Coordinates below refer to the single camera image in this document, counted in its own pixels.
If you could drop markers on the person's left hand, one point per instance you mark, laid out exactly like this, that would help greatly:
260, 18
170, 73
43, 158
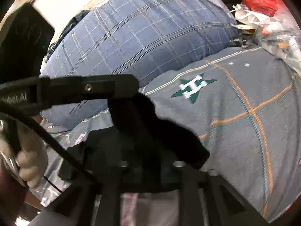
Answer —
30, 162

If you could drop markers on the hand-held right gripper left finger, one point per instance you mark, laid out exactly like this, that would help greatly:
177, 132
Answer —
110, 204

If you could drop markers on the black object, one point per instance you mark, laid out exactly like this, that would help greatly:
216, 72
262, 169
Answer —
25, 42

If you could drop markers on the grey star print bedsheet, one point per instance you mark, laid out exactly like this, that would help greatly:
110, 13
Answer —
235, 113

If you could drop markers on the white tote bag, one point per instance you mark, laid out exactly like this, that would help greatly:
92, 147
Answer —
247, 16

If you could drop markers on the clear plastic bag of supplies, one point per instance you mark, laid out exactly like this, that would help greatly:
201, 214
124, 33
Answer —
282, 40

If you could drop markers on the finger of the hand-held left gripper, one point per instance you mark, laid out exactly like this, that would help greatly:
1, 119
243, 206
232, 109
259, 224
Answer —
94, 87

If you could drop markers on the black pants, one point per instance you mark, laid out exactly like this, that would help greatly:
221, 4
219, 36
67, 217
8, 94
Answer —
152, 141

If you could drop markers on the red plastic bag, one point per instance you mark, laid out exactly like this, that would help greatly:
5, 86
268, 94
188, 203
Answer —
261, 0

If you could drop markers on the blue plaid pillow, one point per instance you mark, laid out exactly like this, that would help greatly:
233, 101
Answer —
141, 40

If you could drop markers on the silver plastic wrap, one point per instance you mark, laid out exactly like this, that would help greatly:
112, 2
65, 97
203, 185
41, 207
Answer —
54, 169

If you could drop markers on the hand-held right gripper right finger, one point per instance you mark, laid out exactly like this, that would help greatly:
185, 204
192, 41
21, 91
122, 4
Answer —
190, 193

